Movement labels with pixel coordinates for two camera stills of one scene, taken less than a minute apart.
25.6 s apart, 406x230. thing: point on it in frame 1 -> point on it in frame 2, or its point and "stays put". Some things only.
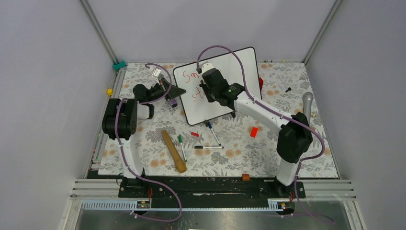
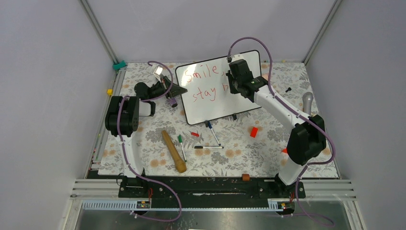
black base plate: (152, 189) stays put
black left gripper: (174, 91) stays put
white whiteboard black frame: (187, 77) stays put
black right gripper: (205, 86) -> (232, 90)
